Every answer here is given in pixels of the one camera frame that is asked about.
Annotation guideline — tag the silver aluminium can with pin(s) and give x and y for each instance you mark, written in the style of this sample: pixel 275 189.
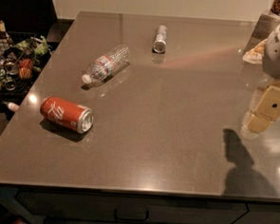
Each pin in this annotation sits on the silver aluminium can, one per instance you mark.
pixel 160 39

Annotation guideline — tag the red coke can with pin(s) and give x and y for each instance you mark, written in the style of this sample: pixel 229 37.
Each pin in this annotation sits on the red coke can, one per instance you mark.
pixel 75 117

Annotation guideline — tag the small white-capped bottle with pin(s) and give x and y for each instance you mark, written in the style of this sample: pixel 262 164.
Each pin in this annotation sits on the small white-capped bottle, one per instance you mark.
pixel 11 106

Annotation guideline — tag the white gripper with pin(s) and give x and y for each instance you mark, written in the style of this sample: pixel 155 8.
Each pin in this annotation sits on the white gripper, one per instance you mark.
pixel 265 108

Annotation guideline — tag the dark drawer with handle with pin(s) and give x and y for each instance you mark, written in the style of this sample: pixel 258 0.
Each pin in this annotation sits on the dark drawer with handle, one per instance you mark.
pixel 130 208

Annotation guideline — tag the black wire basket of snacks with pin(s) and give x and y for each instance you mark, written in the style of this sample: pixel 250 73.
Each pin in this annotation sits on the black wire basket of snacks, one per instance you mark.
pixel 22 58

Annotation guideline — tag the clear plastic water bottle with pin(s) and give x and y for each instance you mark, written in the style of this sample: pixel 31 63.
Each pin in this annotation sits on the clear plastic water bottle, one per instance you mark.
pixel 107 66

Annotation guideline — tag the steel box on counter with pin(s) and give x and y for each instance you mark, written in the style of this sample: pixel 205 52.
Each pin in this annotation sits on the steel box on counter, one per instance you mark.
pixel 267 22

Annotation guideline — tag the dark right drawer front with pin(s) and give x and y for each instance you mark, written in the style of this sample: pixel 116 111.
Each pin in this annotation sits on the dark right drawer front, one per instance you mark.
pixel 260 214

